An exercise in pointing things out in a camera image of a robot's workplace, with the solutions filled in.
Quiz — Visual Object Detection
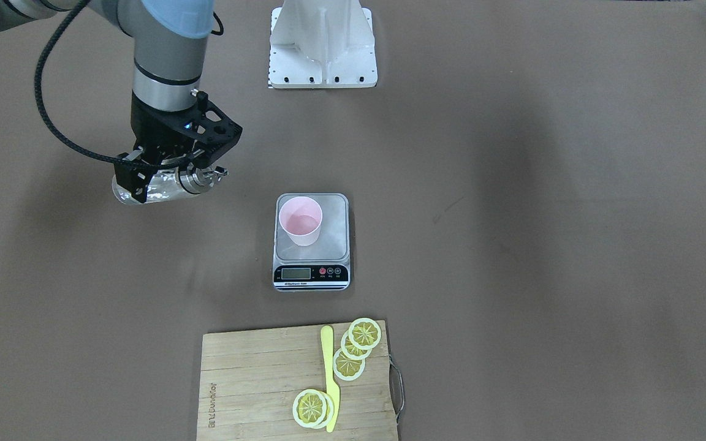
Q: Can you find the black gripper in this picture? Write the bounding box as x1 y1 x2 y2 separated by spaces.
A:
114 91 243 204

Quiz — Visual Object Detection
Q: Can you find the pink paper cup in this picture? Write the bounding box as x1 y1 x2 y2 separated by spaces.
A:
277 196 324 247

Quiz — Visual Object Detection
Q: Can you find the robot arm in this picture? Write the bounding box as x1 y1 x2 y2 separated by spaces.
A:
0 1 243 205

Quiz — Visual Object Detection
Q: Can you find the digital kitchen scale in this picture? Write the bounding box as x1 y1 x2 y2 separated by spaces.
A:
271 192 351 292

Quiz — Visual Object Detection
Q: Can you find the wooden cutting board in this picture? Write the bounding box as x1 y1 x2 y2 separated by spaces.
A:
196 324 400 440

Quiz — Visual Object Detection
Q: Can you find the lemon slice lowest of three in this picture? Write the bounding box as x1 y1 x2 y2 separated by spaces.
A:
347 317 383 350

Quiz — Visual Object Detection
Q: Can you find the lemon slice middle of three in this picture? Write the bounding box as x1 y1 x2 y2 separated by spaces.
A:
341 331 372 361

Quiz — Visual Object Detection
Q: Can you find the lemon slice near knife tip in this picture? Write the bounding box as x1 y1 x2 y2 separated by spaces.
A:
292 388 326 429

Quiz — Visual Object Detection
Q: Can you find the yellow plastic knife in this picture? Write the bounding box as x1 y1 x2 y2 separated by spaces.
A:
320 325 341 433

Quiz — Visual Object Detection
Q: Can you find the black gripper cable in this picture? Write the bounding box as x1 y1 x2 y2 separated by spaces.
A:
34 0 145 165

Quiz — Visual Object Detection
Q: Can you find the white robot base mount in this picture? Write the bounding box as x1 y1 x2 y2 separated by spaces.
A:
267 1 379 89

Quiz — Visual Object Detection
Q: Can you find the metal cutting board handle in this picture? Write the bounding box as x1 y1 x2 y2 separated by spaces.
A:
389 353 406 428

